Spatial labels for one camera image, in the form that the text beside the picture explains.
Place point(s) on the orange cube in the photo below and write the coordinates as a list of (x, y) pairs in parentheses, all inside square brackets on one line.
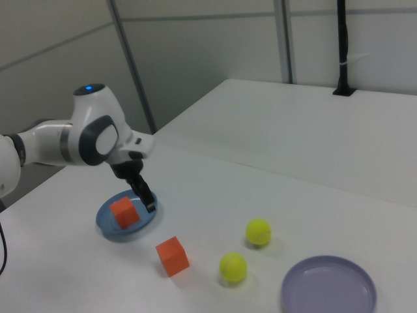
[(125, 213), (172, 257)]

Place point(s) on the yellow tennis ball black print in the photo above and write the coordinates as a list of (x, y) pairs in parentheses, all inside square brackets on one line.
[(233, 267)]

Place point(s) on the black pole with base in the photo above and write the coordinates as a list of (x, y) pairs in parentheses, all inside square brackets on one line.
[(342, 49)]

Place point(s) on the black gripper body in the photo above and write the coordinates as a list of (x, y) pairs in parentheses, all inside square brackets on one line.
[(127, 169)]

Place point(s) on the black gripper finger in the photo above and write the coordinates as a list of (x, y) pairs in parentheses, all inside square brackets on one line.
[(143, 192)]

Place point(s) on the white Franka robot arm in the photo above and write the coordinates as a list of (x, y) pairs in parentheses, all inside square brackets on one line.
[(88, 114)]

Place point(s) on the purple plate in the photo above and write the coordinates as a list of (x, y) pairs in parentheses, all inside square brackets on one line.
[(325, 287)]

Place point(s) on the blue plate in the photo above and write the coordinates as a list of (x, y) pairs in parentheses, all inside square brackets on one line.
[(106, 218)]

